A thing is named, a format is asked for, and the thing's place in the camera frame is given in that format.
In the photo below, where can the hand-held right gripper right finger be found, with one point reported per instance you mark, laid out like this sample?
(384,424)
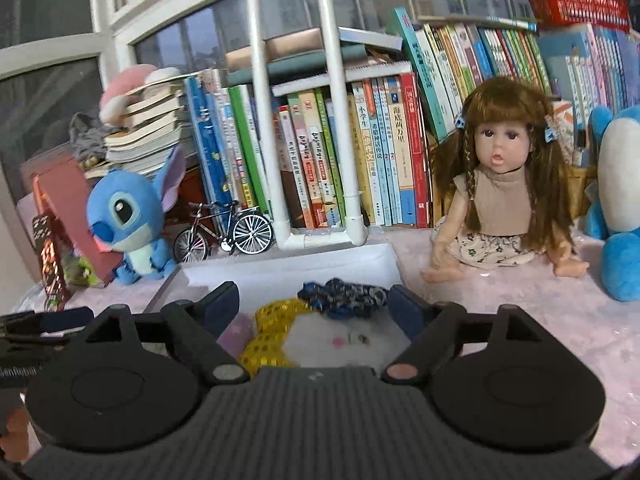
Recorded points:
(405,310)

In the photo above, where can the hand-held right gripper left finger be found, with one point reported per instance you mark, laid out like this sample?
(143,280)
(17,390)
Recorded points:
(222,305)

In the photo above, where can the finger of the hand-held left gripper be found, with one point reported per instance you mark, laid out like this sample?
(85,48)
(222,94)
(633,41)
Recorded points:
(35,346)
(65,319)

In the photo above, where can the purple fluffy plush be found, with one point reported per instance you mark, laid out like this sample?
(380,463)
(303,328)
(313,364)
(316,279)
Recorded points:
(237,337)

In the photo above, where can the yellow sequin bow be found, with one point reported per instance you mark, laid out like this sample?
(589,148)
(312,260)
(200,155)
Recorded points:
(270,320)

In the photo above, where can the black blue scrunchie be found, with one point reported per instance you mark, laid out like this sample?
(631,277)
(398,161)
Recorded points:
(340,297)

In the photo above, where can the white cardboard box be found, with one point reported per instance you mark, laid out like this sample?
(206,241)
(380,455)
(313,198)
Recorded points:
(300,265)

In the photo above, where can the white fluffy plush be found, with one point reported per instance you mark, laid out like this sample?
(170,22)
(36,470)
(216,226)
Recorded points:
(320,340)

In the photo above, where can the miniature black bicycle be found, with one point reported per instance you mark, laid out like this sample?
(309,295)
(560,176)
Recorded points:
(252,234)

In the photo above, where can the pink snowflake tablecloth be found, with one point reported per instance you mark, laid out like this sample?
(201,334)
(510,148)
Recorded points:
(525,310)

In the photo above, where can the blue alien plush toy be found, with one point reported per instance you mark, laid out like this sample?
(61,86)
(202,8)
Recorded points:
(125,215)

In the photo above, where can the long-haired baby doll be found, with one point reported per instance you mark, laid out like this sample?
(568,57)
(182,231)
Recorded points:
(500,200)

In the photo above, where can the row of upright books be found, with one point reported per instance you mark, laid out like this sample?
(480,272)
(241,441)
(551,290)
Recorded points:
(400,160)

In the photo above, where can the grey cloth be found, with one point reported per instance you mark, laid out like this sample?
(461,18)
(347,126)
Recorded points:
(90,137)

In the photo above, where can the stack of thick books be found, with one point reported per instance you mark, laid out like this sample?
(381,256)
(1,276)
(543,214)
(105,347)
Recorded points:
(145,135)

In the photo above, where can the pink white plush toy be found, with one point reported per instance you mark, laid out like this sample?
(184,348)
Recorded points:
(120,90)

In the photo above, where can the pile of large flat books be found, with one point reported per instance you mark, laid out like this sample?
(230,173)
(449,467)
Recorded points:
(300,60)

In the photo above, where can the blue white-faced plush toy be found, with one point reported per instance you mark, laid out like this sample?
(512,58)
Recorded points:
(622,170)

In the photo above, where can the red plastic basket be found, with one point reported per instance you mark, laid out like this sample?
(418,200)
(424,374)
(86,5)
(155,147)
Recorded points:
(575,2)

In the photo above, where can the white pipe frame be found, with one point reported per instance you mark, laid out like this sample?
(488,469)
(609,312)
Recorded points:
(260,110)

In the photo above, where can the white window frame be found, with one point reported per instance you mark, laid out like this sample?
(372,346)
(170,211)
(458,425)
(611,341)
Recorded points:
(150,15)

